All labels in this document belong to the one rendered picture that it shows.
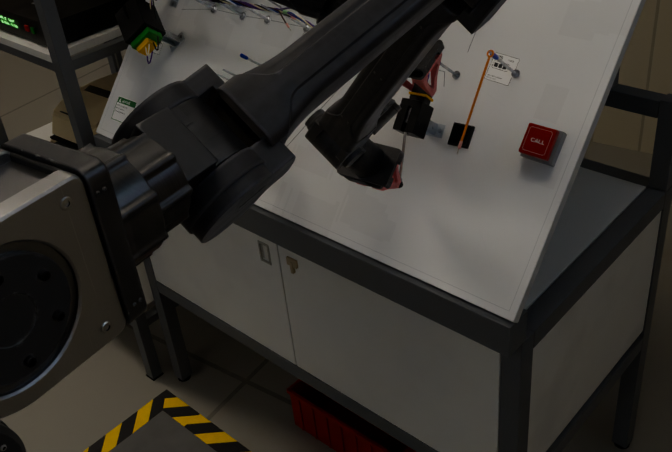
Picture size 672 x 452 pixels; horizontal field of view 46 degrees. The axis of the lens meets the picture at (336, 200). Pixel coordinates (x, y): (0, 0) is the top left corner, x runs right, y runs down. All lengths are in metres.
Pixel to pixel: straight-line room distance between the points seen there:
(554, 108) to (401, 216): 0.32
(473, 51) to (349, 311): 0.58
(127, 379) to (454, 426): 1.27
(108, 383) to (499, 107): 1.65
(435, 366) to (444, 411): 0.11
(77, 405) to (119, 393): 0.13
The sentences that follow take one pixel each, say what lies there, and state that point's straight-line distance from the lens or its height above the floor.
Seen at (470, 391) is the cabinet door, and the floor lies 0.63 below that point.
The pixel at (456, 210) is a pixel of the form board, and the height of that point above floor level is 0.97.
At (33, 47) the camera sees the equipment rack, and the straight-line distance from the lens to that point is 2.12.
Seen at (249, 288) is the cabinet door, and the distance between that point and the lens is 1.88.
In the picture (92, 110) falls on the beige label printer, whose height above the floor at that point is 0.84.
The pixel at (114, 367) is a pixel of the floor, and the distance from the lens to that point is 2.66.
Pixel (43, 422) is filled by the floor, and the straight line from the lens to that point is 2.58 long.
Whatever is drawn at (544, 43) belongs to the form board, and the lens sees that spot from 1.38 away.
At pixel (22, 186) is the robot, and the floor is 1.50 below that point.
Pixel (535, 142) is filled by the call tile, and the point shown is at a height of 1.10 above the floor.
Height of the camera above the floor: 1.73
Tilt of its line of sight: 33 degrees down
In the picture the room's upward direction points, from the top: 6 degrees counter-clockwise
